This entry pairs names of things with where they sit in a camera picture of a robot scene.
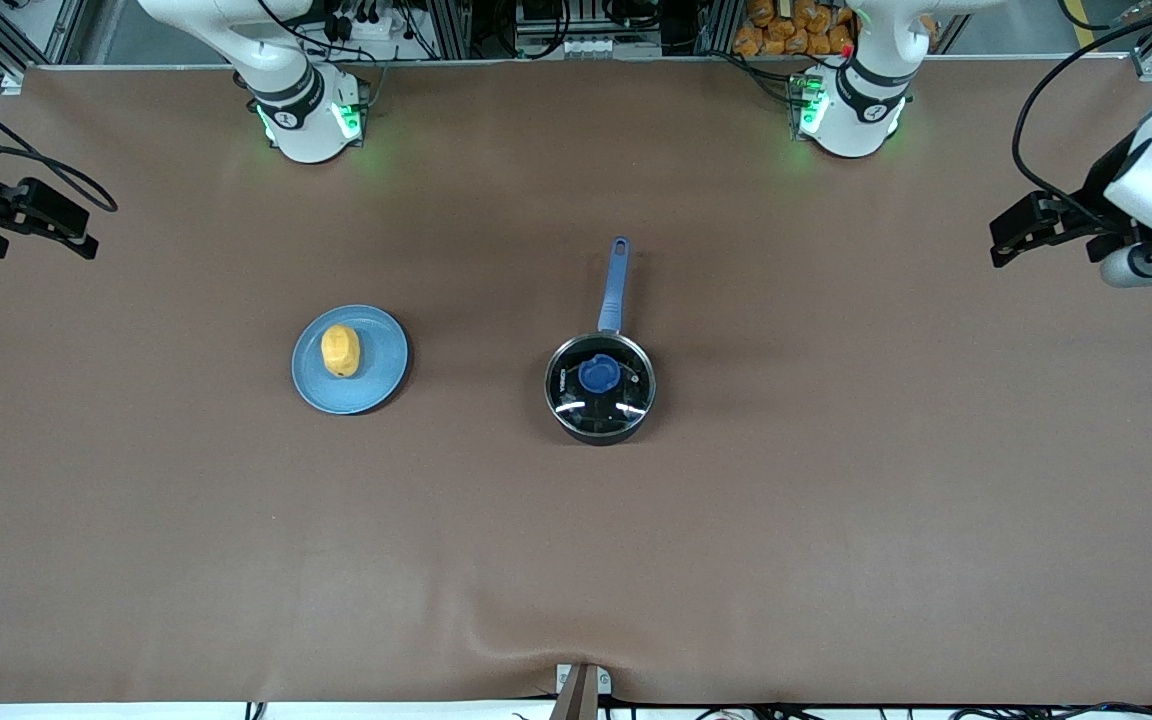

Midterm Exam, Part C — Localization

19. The yellow potato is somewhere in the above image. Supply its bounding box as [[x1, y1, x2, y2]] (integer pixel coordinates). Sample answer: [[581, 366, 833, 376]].
[[321, 325, 363, 379]]

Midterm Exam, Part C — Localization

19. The glass lid with blue knob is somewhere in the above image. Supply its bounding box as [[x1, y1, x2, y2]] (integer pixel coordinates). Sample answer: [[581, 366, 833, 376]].
[[549, 336, 654, 421]]

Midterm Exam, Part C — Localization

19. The pile of orange toy food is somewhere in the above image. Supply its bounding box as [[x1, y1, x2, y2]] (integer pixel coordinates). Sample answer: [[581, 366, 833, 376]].
[[733, 0, 857, 58]]

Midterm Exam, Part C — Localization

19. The blue round plate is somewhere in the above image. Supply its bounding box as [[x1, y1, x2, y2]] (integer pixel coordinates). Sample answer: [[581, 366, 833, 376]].
[[292, 305, 410, 416]]

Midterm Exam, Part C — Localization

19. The grey control box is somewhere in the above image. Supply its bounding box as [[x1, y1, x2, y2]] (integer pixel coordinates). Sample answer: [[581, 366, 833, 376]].
[[516, 0, 637, 59]]

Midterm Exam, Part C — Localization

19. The brown table cover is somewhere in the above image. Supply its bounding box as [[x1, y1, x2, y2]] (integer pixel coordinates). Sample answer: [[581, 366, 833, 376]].
[[0, 55, 1152, 706]]

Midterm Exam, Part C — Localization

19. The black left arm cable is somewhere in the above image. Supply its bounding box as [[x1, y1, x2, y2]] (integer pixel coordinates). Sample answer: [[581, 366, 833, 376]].
[[1011, 0, 1152, 216]]

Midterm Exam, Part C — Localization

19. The black pot with blue handle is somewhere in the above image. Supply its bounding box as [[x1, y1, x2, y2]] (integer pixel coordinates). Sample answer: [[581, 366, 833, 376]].
[[545, 236, 657, 447]]

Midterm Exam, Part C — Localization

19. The metal clamp bracket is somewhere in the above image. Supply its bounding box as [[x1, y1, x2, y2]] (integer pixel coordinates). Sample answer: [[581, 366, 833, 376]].
[[556, 662, 612, 720]]

